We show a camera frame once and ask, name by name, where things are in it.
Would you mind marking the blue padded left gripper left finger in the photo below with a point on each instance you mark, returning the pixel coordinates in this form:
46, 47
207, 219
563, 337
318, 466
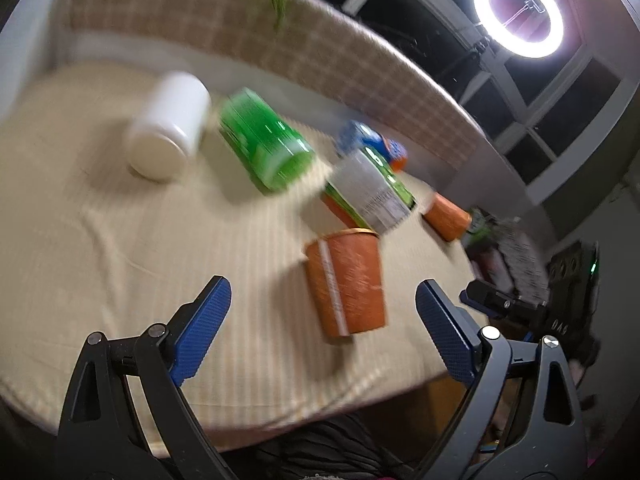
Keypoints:
100, 435

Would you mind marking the striped yellow table cloth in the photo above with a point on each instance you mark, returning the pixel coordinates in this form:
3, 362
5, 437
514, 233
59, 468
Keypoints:
86, 246

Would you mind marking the orange paper cup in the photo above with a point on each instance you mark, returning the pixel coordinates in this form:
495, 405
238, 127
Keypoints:
447, 219
344, 274

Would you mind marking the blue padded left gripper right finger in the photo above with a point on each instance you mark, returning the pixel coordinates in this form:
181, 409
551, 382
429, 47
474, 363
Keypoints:
544, 437

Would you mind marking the green snack carton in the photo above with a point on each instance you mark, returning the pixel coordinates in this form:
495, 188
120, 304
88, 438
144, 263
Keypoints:
364, 192

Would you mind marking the ring light on tripod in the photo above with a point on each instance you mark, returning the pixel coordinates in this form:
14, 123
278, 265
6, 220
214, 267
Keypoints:
530, 21

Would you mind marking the plaid brown sill cloth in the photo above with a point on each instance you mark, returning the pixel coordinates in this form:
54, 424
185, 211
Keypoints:
314, 46

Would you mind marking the green plastic cup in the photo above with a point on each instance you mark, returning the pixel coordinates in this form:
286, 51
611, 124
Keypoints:
272, 150

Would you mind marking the green printed box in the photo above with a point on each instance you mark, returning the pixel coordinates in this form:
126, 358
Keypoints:
480, 228

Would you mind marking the white plastic jar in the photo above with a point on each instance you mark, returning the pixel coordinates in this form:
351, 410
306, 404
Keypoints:
164, 137

